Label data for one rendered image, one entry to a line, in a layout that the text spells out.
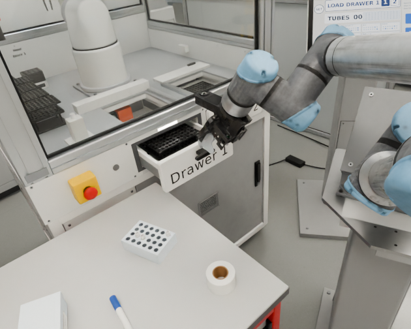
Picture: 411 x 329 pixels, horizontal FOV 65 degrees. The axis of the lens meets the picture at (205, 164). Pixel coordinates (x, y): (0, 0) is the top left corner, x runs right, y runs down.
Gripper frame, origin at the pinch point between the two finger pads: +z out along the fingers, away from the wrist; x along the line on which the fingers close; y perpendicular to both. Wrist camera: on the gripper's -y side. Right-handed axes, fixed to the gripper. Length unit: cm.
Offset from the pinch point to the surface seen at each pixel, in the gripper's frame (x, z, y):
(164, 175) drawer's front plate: -13.5, 8.4, 0.8
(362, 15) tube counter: 96, -9, -14
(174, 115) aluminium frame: 3.3, 11.4, -16.9
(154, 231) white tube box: -24.8, 10.4, 13.0
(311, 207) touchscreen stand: 85, 83, 43
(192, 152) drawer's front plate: -2.6, 6.2, -0.7
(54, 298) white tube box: -53, 8, 14
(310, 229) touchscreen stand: 70, 77, 51
